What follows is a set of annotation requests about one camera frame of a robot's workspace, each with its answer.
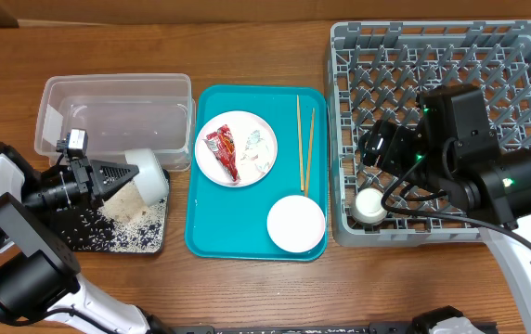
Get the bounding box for white rice grains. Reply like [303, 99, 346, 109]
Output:
[51, 180, 169, 254]

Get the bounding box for black plastic tray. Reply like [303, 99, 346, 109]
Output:
[45, 167, 172, 255]

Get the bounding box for red snack wrapper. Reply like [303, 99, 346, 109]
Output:
[203, 124, 240, 182]

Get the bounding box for pink round plate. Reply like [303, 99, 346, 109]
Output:
[195, 110, 278, 187]

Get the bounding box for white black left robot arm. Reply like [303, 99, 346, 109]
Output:
[0, 142, 171, 333]

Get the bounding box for left wooden chopstick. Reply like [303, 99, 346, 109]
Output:
[296, 95, 305, 191]

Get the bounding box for wooden chopstick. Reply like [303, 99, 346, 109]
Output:
[296, 95, 305, 191]
[304, 108, 316, 197]

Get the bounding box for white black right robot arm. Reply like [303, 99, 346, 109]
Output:
[358, 84, 531, 333]

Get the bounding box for clear plastic waste bin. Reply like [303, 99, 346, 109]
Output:
[33, 73, 196, 172]

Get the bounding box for grey plastic dishwasher rack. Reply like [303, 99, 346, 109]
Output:
[325, 20, 531, 247]

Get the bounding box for right wooden chopstick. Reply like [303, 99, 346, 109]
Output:
[304, 108, 316, 197]

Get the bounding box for grey bowl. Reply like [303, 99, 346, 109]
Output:
[124, 148, 169, 206]

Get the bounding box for clear plastic wrap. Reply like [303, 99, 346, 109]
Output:
[240, 130, 273, 173]

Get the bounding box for white ceramic cup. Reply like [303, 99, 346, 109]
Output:
[350, 187, 387, 225]

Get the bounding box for teal plastic tray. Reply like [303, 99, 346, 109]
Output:
[185, 84, 329, 262]

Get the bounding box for pink shallow bowl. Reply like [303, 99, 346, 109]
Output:
[266, 195, 326, 253]

